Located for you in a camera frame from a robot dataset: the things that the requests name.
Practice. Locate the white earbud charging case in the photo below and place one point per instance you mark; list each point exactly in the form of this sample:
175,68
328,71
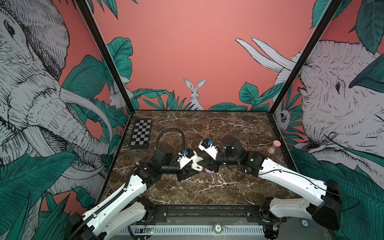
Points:
195,166

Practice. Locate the black right frame post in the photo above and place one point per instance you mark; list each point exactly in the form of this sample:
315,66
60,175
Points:
321,26

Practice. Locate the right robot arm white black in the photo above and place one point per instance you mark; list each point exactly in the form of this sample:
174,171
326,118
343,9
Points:
319,201

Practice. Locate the white perforated cable duct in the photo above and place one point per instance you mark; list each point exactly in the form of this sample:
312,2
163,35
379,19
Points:
190,230

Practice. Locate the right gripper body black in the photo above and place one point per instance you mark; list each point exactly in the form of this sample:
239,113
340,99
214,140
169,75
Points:
214,165

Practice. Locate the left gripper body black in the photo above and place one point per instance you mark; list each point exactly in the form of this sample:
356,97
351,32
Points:
182,174

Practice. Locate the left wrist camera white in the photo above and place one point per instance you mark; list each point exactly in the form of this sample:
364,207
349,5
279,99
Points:
188,157

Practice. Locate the pink earbud charging case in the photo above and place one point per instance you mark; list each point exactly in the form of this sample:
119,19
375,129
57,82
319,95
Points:
208,171

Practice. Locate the black frame post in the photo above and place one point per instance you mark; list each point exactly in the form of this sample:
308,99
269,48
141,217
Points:
321,26
99,40

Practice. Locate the black white checkerboard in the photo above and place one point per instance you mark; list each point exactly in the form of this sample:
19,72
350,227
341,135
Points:
140,138

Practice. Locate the black left frame post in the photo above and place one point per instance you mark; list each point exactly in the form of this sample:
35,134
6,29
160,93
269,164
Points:
99,40

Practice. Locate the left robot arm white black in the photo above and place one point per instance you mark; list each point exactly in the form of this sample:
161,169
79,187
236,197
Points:
127,205

